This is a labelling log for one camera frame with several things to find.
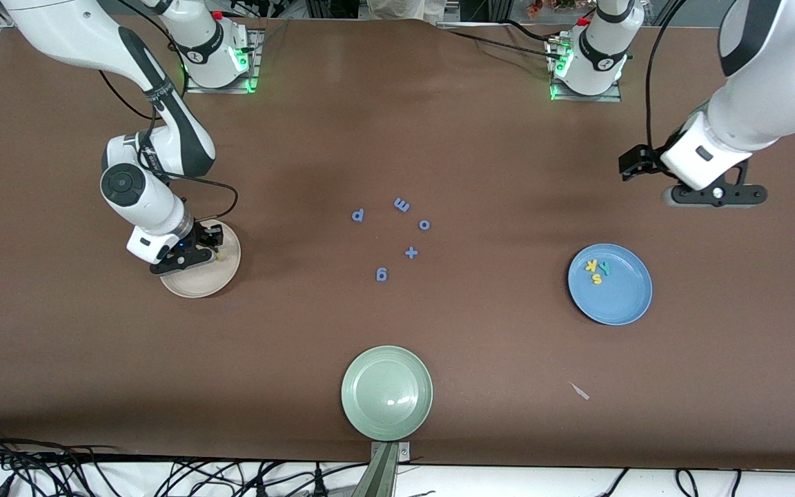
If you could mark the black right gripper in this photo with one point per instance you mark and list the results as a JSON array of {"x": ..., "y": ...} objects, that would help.
[{"x": 203, "y": 235}]

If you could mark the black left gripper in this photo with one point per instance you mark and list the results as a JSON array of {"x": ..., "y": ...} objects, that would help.
[{"x": 640, "y": 160}]

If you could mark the teal foam letter y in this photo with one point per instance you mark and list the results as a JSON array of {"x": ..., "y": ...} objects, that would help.
[{"x": 604, "y": 268}]

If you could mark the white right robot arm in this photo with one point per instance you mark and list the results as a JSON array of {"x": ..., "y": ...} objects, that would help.
[{"x": 142, "y": 193}]

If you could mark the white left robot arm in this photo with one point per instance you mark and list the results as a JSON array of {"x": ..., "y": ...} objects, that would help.
[{"x": 770, "y": 90}]

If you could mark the beige round plate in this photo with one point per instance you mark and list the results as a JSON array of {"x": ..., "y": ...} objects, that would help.
[{"x": 211, "y": 279}]

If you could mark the blue round plate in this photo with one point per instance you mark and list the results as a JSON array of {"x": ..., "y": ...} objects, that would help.
[{"x": 618, "y": 300}]

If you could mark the blue foam letter p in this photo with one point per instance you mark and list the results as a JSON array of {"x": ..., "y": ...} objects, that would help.
[{"x": 362, "y": 212}]

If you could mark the blue foam letter g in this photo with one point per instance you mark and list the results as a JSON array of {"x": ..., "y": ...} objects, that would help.
[{"x": 379, "y": 275}]

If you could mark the orange flower decoration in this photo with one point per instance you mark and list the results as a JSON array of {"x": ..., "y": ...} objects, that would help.
[{"x": 549, "y": 5}]

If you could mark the blue foam letter m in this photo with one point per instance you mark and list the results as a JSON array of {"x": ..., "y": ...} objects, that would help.
[{"x": 401, "y": 205}]

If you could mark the blue foam letter x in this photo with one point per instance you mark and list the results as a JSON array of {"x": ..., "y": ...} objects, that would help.
[{"x": 411, "y": 252}]

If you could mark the green round plate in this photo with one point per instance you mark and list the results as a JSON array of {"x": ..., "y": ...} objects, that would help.
[{"x": 387, "y": 393}]

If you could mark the small white paper scrap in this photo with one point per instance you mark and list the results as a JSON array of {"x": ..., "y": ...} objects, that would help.
[{"x": 580, "y": 391}]

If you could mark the person in beige clothes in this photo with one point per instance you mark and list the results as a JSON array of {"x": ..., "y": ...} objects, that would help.
[{"x": 404, "y": 8}]

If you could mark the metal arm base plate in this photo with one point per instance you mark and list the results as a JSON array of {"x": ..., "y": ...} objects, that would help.
[
  {"x": 254, "y": 69},
  {"x": 587, "y": 99}
]

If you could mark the grey metal camera post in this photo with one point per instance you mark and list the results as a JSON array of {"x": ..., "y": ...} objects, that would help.
[{"x": 380, "y": 476}]

